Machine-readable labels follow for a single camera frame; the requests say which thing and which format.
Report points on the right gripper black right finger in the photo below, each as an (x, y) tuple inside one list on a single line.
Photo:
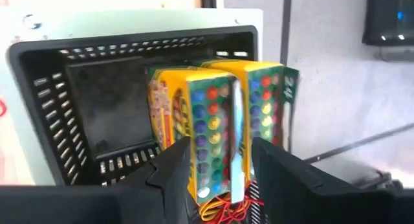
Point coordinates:
[(323, 204)]

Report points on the yellow green Crayola crayon box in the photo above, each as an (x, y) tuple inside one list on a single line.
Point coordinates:
[(265, 97)]

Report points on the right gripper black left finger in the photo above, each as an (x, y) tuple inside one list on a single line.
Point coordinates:
[(97, 204)]

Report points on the yellow rubber band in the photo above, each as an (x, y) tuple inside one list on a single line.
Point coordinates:
[(207, 211)]

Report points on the black device with lights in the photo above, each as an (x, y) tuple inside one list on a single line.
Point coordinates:
[(388, 17)]

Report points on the green blue crayon box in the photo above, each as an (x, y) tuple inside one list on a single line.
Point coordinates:
[(210, 127)]

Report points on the red rubber band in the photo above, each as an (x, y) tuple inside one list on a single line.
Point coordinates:
[(239, 212)]

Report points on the sage green metal riser shelf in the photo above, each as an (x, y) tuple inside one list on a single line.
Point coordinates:
[(97, 20)]

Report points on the black plastic mesh basket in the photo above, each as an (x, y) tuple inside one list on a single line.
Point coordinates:
[(257, 204), (106, 114)]

